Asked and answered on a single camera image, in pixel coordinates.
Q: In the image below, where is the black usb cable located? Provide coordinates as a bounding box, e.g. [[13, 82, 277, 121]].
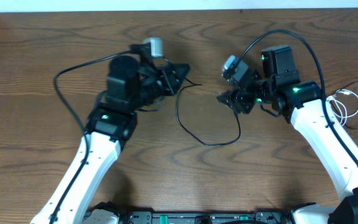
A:
[[175, 77, 242, 147]]

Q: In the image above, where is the white usb cable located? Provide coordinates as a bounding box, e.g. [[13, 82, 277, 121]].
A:
[[325, 89, 358, 127]]

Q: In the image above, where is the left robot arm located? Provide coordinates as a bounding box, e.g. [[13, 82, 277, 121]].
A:
[[32, 51, 190, 223]]

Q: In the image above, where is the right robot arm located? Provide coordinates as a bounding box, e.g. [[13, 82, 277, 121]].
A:
[[217, 45, 358, 223]]

